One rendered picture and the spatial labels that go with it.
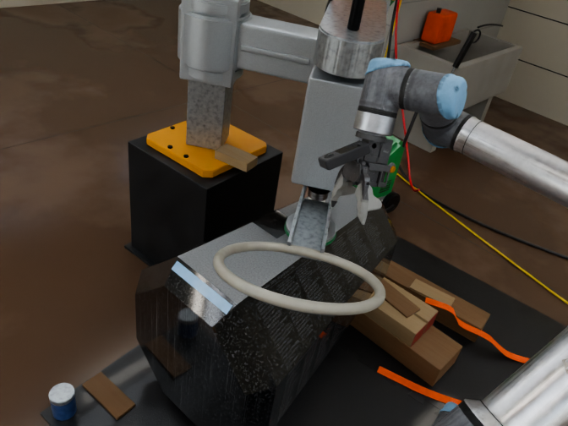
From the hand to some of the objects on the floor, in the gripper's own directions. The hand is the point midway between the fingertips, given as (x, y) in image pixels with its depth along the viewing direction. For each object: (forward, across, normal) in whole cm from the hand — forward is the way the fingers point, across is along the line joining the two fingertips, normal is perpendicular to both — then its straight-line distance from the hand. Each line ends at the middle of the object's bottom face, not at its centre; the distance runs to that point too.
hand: (343, 215), depth 124 cm
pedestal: (+80, +199, -29) cm, 216 cm away
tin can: (+127, +108, +47) cm, 173 cm away
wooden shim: (+122, +111, +29) cm, 167 cm away
